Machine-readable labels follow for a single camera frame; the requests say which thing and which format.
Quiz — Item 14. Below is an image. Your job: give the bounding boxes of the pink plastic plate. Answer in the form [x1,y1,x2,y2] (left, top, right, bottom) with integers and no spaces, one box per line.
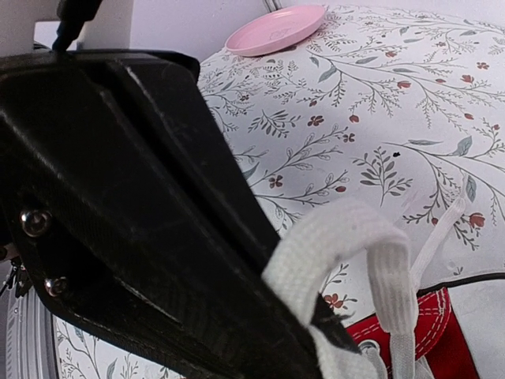
[225,5,326,57]

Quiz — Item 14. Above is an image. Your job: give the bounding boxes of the red canvas sneaker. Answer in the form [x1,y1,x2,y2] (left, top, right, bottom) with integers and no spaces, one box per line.
[262,197,504,378]

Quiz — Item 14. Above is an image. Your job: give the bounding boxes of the left aluminium frame post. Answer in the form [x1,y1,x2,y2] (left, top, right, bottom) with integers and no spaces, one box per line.
[263,0,282,12]

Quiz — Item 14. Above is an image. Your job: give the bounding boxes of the front aluminium rail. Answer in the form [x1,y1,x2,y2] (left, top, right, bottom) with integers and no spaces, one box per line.
[1,288,58,379]

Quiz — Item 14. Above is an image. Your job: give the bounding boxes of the left camera black cable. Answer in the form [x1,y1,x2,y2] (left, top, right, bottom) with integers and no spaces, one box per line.
[50,0,106,52]

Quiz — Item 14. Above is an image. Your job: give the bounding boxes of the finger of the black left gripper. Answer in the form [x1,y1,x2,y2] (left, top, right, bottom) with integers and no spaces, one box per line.
[1,51,354,378]

